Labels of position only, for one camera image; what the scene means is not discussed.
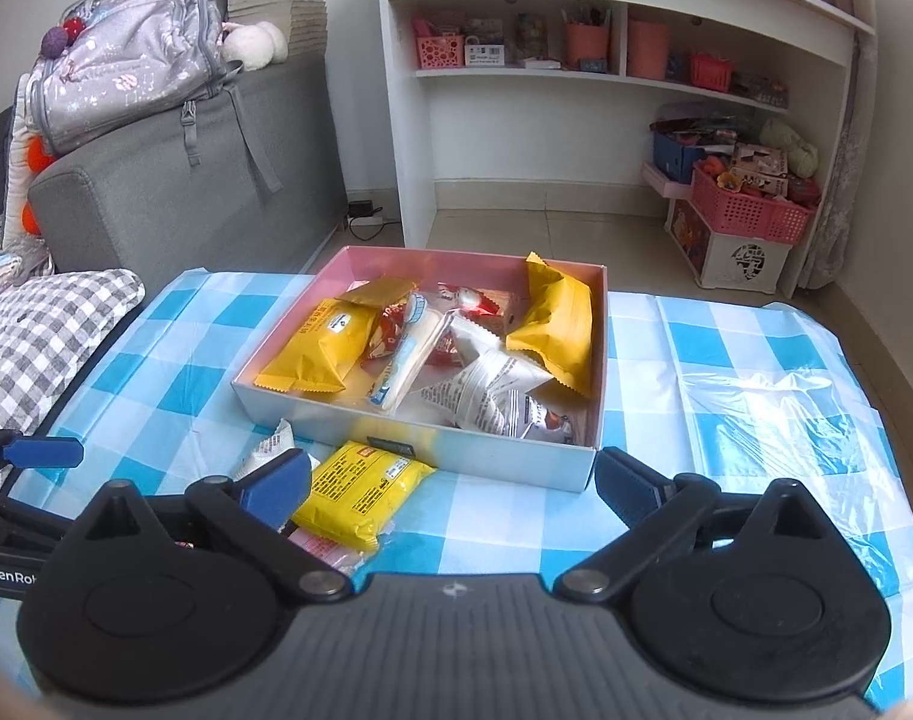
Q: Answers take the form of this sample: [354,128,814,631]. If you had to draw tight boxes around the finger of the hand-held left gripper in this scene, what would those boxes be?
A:
[0,491,79,550]
[0,420,84,481]

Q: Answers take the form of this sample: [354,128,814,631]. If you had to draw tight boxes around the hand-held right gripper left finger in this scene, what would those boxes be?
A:
[70,448,350,605]

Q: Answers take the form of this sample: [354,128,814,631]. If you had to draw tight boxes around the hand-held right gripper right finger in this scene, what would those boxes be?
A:
[557,446,851,605]

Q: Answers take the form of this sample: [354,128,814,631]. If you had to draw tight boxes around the lemon yellow snack packet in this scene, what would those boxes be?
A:
[292,441,437,552]

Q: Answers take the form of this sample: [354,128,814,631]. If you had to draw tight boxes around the pink cardboard box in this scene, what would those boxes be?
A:
[230,244,609,494]

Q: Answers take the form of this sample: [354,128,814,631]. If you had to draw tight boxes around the white text-printed snack packet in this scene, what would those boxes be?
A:
[418,351,578,442]

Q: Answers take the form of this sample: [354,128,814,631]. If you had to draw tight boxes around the plain yellow snack packet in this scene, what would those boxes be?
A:
[505,251,596,397]

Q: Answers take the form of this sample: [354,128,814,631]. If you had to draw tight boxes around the white blue snack packet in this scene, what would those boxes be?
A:
[367,292,455,412]

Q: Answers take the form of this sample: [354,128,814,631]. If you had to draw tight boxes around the red white snack packet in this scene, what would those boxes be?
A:
[362,300,458,367]

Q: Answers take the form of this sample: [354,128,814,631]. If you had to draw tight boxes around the red foil snack packet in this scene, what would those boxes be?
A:
[436,281,503,320]

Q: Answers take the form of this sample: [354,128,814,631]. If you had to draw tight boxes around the cream white snack packet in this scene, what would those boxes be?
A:
[232,420,297,485]

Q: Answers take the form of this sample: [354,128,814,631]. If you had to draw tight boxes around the pink snack packet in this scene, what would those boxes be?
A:
[284,525,369,578]

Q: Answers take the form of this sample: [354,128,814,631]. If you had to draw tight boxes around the grey checked cushion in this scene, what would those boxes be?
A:
[0,268,146,437]

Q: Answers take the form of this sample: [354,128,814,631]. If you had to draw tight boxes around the yellow packet with round logo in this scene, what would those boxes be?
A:
[254,298,383,395]

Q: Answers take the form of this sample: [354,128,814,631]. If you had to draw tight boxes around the blue checked tablecloth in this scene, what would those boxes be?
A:
[7,268,913,720]

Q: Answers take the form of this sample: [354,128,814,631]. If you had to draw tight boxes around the golden snack packet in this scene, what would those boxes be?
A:
[343,277,420,310]

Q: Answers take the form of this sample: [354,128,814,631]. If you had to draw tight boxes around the white printed storage box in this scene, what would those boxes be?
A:
[665,199,794,293]

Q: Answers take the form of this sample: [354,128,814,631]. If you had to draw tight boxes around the grey sofa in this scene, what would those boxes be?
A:
[0,52,350,295]

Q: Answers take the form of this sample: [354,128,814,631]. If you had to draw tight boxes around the orange white plush toy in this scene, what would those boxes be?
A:
[2,75,60,248]

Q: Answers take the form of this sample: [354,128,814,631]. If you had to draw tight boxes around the large pink plastic basket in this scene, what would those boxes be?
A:
[689,165,818,245]

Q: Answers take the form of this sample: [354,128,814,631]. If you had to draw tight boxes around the pink plastic tray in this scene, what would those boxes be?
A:
[642,161,693,200]

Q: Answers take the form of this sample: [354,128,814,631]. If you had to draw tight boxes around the blue storage box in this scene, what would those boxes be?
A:
[651,127,708,182]

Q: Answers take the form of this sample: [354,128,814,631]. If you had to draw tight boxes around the white bookshelf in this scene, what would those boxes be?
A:
[365,0,878,299]

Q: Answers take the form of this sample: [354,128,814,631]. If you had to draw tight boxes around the printed carton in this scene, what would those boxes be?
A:
[730,142,791,196]

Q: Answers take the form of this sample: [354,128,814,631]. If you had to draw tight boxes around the grey patterned backpack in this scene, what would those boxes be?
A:
[22,0,285,192]

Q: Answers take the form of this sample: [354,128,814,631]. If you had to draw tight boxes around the dark cluttered toys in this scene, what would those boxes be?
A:
[730,71,791,110]

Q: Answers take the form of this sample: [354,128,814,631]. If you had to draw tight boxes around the small red basket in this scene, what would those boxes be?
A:
[689,52,731,91]

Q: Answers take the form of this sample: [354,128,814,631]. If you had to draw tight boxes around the plain pink cup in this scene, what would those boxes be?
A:
[627,19,674,80]

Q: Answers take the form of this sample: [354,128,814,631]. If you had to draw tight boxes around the pink pen cup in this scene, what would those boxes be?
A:
[563,21,611,72]

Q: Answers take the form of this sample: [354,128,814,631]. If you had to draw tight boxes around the small pink perforated basket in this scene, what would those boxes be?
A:
[415,34,465,70]

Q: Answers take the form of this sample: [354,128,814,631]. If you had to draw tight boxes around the small patterned jar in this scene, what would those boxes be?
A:
[512,11,555,61]

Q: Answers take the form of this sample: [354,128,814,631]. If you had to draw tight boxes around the purple pompom keychain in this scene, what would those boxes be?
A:
[43,15,87,61]

